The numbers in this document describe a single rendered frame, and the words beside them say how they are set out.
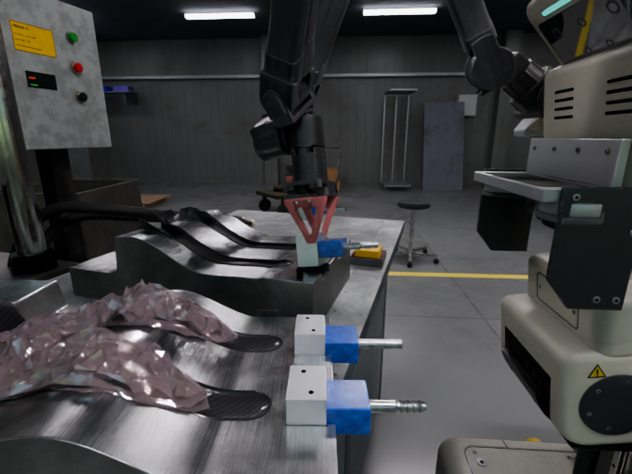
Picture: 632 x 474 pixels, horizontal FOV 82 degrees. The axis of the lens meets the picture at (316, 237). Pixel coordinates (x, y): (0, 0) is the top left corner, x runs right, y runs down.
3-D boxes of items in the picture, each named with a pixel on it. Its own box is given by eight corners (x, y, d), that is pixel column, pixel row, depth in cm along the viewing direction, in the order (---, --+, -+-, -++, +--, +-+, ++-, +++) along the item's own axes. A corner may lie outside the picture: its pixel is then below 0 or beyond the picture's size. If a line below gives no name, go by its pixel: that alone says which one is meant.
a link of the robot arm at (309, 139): (308, 105, 56) (328, 112, 60) (275, 116, 60) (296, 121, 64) (311, 150, 56) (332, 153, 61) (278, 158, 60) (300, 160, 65)
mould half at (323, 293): (349, 277, 81) (351, 218, 77) (312, 337, 57) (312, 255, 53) (164, 256, 96) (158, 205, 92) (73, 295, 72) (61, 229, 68)
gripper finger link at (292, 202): (287, 245, 57) (281, 186, 57) (302, 242, 64) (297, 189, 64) (327, 243, 55) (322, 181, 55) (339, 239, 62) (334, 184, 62)
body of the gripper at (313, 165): (282, 195, 57) (277, 147, 56) (304, 196, 66) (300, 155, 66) (322, 190, 55) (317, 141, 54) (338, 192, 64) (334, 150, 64)
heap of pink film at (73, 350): (243, 326, 48) (240, 271, 46) (200, 430, 31) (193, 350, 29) (51, 324, 49) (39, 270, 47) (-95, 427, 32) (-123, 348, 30)
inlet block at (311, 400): (417, 411, 38) (420, 366, 36) (431, 450, 33) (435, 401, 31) (291, 409, 38) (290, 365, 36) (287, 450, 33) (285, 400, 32)
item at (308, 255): (381, 260, 60) (379, 227, 60) (377, 263, 56) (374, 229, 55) (308, 262, 64) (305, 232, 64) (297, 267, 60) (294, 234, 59)
